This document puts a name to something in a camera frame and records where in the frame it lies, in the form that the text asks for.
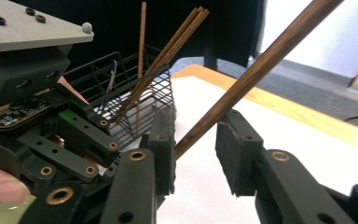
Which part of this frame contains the bundle of wooden chopsticks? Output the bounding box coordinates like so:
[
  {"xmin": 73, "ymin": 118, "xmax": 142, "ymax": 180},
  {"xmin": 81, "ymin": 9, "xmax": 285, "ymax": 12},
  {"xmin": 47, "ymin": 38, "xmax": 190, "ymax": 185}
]
[{"xmin": 110, "ymin": 6, "xmax": 211, "ymax": 124}]

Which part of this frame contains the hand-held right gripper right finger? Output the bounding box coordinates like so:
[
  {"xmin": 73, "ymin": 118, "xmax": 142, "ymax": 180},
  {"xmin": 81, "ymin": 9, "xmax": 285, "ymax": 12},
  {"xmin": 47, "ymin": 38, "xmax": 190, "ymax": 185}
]
[{"xmin": 214, "ymin": 108, "xmax": 264, "ymax": 198}]

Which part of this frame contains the brown wooden chopstick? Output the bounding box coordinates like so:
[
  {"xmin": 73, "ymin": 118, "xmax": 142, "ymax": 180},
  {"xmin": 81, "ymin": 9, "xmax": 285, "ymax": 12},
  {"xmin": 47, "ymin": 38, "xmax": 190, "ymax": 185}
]
[
  {"xmin": 135, "ymin": 1, "xmax": 148, "ymax": 134},
  {"xmin": 174, "ymin": 0, "xmax": 345, "ymax": 161}
]

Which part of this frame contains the green bowl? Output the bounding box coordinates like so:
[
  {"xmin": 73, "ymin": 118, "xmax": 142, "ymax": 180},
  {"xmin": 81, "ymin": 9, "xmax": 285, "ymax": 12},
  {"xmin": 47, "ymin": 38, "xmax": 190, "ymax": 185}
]
[{"xmin": 0, "ymin": 202, "xmax": 33, "ymax": 224}]

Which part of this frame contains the white and blue utensil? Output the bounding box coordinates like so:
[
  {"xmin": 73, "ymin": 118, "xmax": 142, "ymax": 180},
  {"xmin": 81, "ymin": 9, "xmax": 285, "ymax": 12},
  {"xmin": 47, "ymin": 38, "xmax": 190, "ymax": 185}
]
[{"xmin": 105, "ymin": 59, "xmax": 119, "ymax": 94}]

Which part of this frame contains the black wire basket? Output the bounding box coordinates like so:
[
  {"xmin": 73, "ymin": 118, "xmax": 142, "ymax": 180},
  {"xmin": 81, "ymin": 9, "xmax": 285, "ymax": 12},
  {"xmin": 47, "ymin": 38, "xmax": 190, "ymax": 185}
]
[{"xmin": 63, "ymin": 45, "xmax": 176, "ymax": 150}]

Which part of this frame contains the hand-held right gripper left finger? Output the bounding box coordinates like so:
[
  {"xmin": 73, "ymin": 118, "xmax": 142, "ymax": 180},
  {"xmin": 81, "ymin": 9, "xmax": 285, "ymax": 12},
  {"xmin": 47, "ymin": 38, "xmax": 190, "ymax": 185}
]
[{"xmin": 147, "ymin": 105, "xmax": 177, "ymax": 196}]

